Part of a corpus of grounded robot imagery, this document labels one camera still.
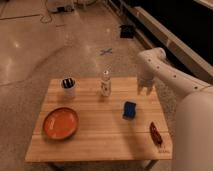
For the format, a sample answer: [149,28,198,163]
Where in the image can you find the black box on floor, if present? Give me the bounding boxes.
[120,25,135,38]

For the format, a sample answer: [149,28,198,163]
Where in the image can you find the orange plate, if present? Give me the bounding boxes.
[42,107,79,140]

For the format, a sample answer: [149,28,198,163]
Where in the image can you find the metal rail along wall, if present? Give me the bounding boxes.
[105,0,213,83]

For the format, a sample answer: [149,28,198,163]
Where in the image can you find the clear plastic bottle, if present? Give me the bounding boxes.
[101,70,111,97]

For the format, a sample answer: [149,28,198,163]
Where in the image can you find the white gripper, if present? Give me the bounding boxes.
[137,69,154,96]

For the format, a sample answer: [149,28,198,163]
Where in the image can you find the dark red chili pepper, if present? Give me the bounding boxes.
[149,122,163,146]

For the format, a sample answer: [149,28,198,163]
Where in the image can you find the wooden table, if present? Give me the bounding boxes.
[25,77,172,163]

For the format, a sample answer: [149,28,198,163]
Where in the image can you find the blue sponge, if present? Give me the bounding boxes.
[123,101,136,120]

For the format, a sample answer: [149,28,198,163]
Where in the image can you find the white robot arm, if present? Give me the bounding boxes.
[136,48,213,171]

